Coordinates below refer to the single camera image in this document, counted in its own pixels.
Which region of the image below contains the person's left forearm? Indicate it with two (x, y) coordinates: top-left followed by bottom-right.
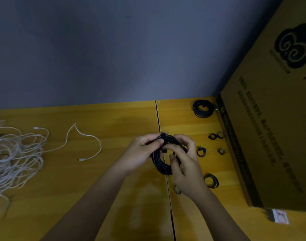
(43, 165), (133, 241)

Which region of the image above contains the small white packet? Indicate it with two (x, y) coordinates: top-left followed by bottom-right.
(271, 208), (290, 225)

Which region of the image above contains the group of black cable ties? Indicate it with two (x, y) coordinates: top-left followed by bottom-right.
(174, 130), (227, 195)

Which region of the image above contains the person's left hand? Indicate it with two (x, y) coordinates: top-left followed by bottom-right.
(118, 133), (165, 174)

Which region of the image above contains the person's right hand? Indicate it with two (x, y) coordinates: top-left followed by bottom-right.
(162, 134), (210, 200)

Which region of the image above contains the cardboard box with black print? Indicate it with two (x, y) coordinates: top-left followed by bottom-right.
(216, 0), (306, 213)

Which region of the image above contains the tangle of white cables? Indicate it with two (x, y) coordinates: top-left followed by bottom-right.
(0, 119), (102, 219)

